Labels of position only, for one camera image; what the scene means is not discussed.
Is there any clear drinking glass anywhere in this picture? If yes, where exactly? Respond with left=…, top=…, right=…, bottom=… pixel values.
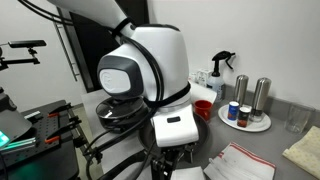
left=285, top=103, right=316, bottom=135

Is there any silver aluminium rail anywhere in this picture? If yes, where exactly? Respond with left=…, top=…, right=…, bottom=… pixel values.
left=0, top=137, right=38, bottom=153

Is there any black frying pan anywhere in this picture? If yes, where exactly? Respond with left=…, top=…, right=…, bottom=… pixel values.
left=98, top=111, right=211, bottom=180

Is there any white paper towel roll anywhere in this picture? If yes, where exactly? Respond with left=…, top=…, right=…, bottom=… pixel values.
left=189, top=81, right=218, bottom=105

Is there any black door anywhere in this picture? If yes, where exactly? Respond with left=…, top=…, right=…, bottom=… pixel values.
left=58, top=0, right=150, bottom=93

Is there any white round plate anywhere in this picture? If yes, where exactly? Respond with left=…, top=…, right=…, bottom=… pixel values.
left=218, top=103, right=273, bottom=133

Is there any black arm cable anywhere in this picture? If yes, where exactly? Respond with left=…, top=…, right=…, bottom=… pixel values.
left=18, top=0, right=193, bottom=180

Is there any white red striped towel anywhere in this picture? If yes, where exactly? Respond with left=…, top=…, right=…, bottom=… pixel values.
left=203, top=142, right=277, bottom=180

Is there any red cup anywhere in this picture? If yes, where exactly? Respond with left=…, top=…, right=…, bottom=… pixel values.
left=194, top=99, right=214, bottom=122

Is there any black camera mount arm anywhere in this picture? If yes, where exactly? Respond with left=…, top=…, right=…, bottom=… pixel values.
left=0, top=47, right=42, bottom=72

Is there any black stereo camera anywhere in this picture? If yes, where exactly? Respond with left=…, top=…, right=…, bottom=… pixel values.
left=8, top=39, right=48, bottom=50

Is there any dark spice jar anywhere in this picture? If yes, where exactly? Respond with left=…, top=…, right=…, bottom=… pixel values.
left=237, top=106, right=252, bottom=129

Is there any black orange bar clamp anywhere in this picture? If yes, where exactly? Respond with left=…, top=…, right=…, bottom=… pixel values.
left=47, top=102, right=88, bottom=149
left=44, top=115, right=96, bottom=167

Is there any small white carton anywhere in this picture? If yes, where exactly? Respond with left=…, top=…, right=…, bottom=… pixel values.
left=196, top=68, right=214, bottom=88

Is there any silver steel grinder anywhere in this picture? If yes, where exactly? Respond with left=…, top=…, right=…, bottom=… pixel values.
left=234, top=74, right=250, bottom=108
left=249, top=77, right=273, bottom=123

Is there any black perforated table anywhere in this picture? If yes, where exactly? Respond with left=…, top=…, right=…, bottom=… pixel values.
left=0, top=99, right=81, bottom=180

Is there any black cooking pot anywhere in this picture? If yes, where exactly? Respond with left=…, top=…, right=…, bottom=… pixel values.
left=95, top=99, right=149, bottom=134

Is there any white folded napkin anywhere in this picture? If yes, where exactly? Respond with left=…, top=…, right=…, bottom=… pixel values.
left=169, top=166, right=206, bottom=180

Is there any glass pot lid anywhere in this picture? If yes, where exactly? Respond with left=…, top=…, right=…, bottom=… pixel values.
left=95, top=96, right=148, bottom=120

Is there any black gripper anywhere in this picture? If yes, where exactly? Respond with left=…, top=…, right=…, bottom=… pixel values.
left=151, top=143, right=198, bottom=180

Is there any silver door handle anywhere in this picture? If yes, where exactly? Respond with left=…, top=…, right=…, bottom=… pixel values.
left=53, top=20, right=81, bottom=82

